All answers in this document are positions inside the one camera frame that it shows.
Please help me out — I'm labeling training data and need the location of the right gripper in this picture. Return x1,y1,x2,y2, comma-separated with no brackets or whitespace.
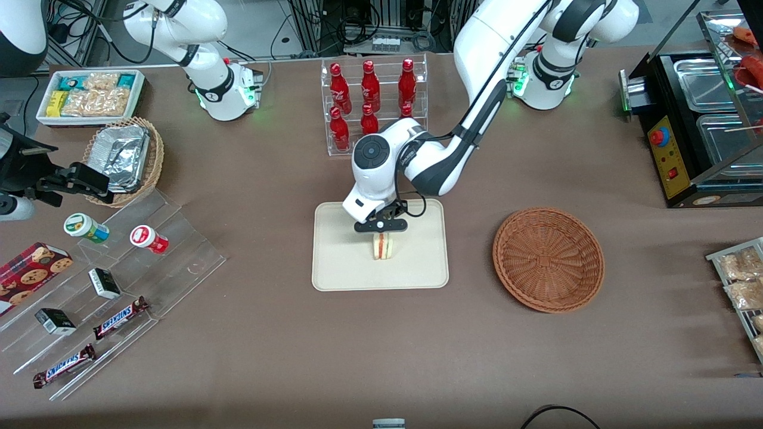
0,113,114,207

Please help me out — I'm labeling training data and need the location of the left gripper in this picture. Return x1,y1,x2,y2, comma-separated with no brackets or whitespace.
343,191,410,241

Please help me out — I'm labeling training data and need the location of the sandwich with white bread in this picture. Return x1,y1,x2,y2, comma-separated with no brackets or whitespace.
373,232,396,261

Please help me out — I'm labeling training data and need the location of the beige rectangular plastic tray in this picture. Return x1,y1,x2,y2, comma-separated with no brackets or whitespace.
312,200,449,292

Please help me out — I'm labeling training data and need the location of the light wicker basket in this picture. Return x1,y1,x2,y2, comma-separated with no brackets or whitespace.
83,117,165,208

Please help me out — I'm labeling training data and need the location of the brown round wicker basket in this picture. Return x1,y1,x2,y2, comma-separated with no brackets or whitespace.
492,207,606,314

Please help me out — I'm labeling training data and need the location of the tray with packaged snacks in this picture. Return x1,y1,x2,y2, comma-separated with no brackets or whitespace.
706,237,763,365

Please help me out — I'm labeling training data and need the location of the green lidded snack cup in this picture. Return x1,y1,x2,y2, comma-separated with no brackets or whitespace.
64,213,110,244

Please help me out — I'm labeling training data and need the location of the yellow snack packet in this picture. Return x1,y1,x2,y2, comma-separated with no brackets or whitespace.
46,90,70,118

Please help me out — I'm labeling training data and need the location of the clear bag of rice crackers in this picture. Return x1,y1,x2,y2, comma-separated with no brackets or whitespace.
62,88,131,118
83,72,120,91

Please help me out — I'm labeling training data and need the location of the red lidded snack cup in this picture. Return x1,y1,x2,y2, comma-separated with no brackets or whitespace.
130,225,169,255

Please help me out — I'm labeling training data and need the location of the red chocolate chip cookie box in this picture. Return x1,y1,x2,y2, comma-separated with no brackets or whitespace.
0,242,73,317

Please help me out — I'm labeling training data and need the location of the small black tea box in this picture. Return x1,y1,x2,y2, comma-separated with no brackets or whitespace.
88,268,122,300
35,308,77,335

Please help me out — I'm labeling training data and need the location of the white rectangular snack bin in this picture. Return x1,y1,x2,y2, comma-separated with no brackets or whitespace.
36,69,146,128

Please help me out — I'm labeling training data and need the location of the clear acrylic stepped display stand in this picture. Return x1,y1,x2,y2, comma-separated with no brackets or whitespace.
0,189,228,402

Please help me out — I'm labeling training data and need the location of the Snickers chocolate bar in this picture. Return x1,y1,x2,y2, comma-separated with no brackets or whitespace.
33,344,97,389
92,296,150,340

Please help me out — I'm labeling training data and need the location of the clear acrylic bottle rack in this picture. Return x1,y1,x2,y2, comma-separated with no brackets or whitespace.
321,53,429,157

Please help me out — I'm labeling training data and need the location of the black food warmer appliance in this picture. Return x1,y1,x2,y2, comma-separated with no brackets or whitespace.
619,0,763,209

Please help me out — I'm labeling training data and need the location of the steel food pan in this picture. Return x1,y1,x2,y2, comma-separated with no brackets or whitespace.
696,113,763,163
673,58,740,112

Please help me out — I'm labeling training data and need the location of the clear bag of nuts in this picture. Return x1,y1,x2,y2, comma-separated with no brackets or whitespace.
718,247,763,281
724,279,763,311

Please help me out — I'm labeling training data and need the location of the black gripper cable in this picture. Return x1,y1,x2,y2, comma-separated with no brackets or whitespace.
396,192,428,219

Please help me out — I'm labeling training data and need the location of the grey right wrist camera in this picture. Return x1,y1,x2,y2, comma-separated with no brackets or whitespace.
0,195,35,222

